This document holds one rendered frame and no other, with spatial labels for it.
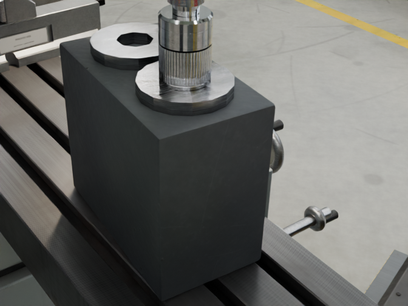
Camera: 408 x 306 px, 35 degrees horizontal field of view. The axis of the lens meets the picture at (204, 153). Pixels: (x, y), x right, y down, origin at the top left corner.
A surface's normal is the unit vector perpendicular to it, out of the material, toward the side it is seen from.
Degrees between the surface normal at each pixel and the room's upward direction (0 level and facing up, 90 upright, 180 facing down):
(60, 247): 0
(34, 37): 90
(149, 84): 0
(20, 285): 90
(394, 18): 0
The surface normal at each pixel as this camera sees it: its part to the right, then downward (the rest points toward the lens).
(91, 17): 0.64, 0.44
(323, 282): 0.03, -0.83
